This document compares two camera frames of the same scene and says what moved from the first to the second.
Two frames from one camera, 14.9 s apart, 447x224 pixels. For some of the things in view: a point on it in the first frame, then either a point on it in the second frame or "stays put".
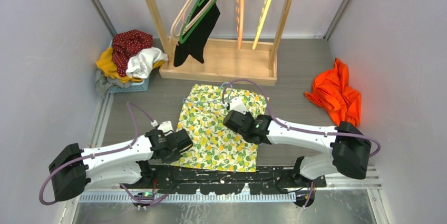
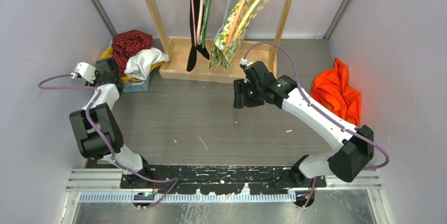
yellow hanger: (263, 18) → (254, 4)
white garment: (140, 65) stays put
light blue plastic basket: (139, 87) stays put
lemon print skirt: (215, 145) → (230, 35)
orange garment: (331, 90) stays put
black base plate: (266, 180) stays put
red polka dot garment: (126, 44) stays put
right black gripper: (248, 114) → (240, 87)
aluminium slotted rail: (189, 197) stays put
